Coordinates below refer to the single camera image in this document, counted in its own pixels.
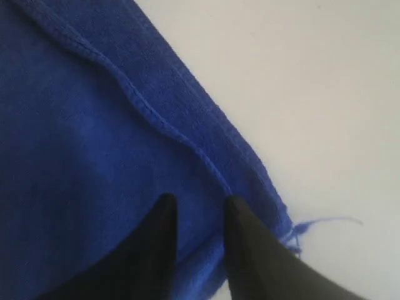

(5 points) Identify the blue microfiber towel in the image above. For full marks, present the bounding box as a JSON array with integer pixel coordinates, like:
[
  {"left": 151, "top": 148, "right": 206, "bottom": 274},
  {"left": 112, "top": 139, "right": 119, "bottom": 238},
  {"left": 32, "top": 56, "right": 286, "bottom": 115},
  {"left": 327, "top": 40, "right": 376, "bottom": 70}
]
[{"left": 1, "top": 1, "right": 309, "bottom": 299}]

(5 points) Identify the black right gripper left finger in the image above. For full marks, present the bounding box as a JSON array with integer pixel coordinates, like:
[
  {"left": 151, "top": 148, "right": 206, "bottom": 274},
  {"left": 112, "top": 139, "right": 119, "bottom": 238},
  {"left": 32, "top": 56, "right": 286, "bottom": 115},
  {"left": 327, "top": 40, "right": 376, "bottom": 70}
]
[{"left": 40, "top": 194, "right": 178, "bottom": 300}]

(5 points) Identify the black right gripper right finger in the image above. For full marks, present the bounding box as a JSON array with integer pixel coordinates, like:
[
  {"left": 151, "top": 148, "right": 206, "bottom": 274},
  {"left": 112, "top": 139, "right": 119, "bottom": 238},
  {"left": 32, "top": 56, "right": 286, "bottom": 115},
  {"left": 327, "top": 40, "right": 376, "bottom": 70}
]
[{"left": 224, "top": 196, "right": 360, "bottom": 300}]

